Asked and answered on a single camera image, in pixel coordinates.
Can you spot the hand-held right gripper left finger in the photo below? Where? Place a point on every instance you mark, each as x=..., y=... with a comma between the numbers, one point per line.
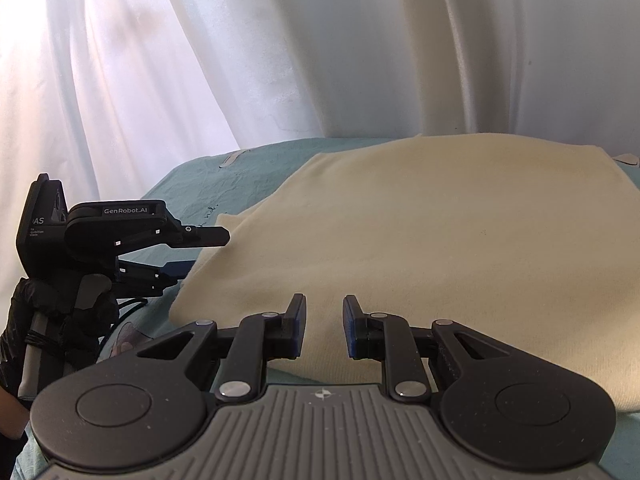
x=299, y=327

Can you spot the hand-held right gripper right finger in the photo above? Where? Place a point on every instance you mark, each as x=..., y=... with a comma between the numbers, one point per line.
x=350, y=330

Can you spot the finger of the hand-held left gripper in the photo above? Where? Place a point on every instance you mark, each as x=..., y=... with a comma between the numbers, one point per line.
x=170, y=270
x=205, y=234

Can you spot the cream knit sweater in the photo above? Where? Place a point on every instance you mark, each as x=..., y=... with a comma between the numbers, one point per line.
x=425, y=240

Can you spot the person's left forearm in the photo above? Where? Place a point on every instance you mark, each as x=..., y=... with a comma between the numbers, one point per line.
x=10, y=410

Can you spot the person's left hand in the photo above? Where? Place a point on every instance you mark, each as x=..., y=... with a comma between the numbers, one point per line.
x=55, y=340

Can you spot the white curtain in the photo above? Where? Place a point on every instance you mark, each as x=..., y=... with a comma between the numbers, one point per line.
x=300, y=35

